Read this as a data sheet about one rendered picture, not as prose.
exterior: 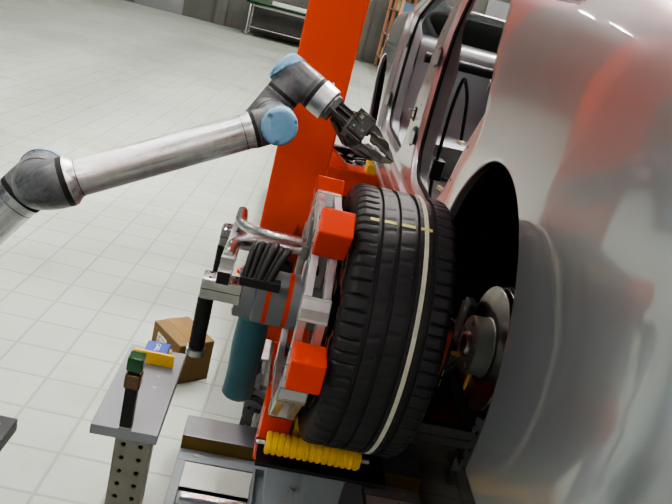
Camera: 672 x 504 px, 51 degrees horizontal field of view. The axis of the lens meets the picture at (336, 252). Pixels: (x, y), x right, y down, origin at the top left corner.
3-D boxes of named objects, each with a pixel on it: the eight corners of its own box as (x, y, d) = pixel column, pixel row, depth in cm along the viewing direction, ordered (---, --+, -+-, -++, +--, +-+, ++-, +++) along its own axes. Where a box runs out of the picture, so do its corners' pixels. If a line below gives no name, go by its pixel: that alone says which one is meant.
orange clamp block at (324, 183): (340, 209, 187) (345, 180, 191) (311, 202, 187) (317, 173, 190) (335, 220, 194) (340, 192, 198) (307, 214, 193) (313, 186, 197)
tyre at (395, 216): (377, 336, 227) (381, 515, 173) (305, 321, 225) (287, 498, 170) (443, 157, 191) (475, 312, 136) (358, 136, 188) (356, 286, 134)
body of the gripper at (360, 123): (360, 144, 176) (323, 112, 176) (354, 151, 185) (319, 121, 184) (379, 121, 177) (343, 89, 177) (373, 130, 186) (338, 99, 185)
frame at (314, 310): (290, 462, 163) (348, 245, 144) (262, 456, 162) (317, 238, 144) (296, 348, 213) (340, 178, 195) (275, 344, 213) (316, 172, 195)
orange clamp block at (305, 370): (319, 374, 155) (320, 396, 147) (284, 367, 154) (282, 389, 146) (327, 346, 153) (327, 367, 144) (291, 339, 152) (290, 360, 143)
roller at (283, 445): (366, 477, 180) (372, 459, 178) (252, 456, 176) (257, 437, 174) (365, 463, 185) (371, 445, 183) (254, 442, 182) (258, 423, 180)
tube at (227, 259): (305, 285, 157) (316, 242, 153) (219, 267, 154) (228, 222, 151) (306, 257, 173) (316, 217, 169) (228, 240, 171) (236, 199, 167)
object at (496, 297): (472, 432, 184) (524, 376, 159) (443, 426, 183) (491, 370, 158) (470, 327, 203) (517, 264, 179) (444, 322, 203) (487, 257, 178)
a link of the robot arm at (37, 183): (-6, 180, 152) (295, 98, 163) (3, 166, 163) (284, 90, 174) (16, 228, 156) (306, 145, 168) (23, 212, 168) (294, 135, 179)
